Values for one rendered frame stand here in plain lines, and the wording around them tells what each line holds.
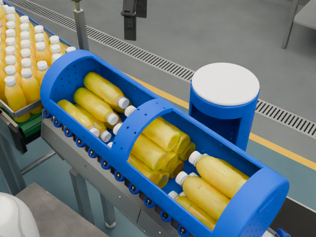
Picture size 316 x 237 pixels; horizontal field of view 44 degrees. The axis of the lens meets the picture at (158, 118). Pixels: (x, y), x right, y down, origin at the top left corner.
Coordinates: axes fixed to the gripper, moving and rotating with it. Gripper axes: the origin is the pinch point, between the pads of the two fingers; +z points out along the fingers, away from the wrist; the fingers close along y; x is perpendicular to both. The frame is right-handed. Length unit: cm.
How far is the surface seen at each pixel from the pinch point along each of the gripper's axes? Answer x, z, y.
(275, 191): 42, 31, 23
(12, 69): -56, 40, -29
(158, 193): 11.2, 41.1, 20.8
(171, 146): 12.6, 37.2, 5.1
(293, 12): 87, 92, -243
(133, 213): 2, 66, 11
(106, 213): -25, 135, -37
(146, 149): 5.0, 37.2, 7.8
